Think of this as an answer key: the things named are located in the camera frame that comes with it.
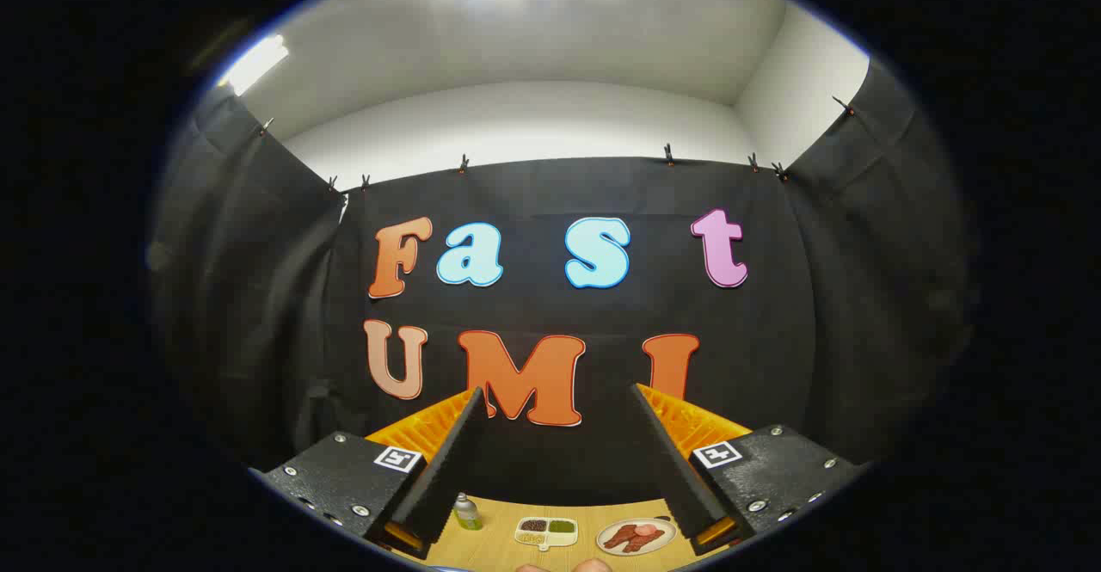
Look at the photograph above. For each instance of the white divided dish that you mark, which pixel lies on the white divided dish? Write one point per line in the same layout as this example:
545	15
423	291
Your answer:
547	539

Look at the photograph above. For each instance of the brown grilled meat piece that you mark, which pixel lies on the brown grilled meat piece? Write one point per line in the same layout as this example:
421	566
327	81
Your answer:
645	540
619	536

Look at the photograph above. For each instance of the green bottle with silver cap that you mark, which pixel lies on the green bottle with silver cap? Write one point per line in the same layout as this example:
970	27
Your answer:
468	516

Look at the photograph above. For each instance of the round white plate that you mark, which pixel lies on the round white plate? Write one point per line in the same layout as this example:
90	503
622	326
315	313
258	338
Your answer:
667	538

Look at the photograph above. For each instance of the pile of green beans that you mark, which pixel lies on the pile of green beans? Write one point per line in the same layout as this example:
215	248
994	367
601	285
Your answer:
562	525

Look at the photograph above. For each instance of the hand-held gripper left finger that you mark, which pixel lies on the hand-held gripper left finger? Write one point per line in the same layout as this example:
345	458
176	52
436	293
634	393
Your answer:
447	477

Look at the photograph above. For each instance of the small ceiling light panel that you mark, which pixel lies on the small ceiling light panel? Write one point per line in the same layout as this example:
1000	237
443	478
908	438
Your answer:
254	64

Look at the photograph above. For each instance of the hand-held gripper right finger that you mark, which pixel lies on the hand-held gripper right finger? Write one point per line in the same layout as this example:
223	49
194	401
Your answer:
679	477

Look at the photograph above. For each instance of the row of black clips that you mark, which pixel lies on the row of black clips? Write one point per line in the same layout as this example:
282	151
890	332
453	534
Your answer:
668	156

